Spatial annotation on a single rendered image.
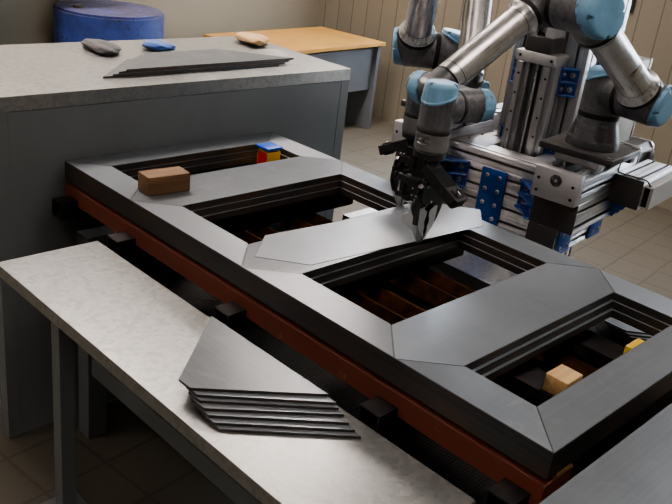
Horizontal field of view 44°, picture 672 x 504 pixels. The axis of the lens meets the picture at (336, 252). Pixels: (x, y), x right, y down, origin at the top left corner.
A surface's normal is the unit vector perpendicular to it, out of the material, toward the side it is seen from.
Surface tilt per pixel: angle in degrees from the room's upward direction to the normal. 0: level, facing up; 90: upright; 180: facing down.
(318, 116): 90
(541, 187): 90
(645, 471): 0
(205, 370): 0
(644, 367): 0
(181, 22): 90
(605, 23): 86
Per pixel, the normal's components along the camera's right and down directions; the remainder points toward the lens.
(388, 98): -0.64, 0.24
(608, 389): 0.11, -0.91
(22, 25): 0.76, 0.34
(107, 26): 0.19, 0.41
